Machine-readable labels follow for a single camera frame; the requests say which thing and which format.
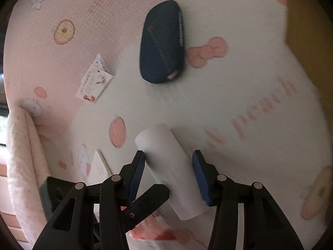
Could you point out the pale pink quilt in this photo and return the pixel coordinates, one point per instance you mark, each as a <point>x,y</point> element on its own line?
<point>23,161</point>

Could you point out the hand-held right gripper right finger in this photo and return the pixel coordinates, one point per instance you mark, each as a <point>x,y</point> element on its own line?
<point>201,179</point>

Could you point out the white printed card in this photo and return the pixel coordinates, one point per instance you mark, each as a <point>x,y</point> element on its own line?
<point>99,62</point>

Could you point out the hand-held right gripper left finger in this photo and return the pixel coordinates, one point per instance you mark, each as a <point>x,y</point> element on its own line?
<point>136,177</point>

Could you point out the white paper tube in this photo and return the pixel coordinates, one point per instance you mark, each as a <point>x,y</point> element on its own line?
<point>169,161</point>

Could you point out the pink cartoon printed blanket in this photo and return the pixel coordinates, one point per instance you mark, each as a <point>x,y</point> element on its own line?
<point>260,83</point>

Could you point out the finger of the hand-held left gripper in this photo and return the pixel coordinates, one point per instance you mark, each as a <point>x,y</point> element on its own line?
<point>148,203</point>

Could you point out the white card with red figure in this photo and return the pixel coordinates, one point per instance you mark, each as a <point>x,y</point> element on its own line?
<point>92,83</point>

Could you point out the dark blue glasses case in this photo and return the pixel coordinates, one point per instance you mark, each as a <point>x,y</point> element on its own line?
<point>161,44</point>

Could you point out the white tissue pack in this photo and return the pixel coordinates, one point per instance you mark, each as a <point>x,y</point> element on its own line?
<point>98,169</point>

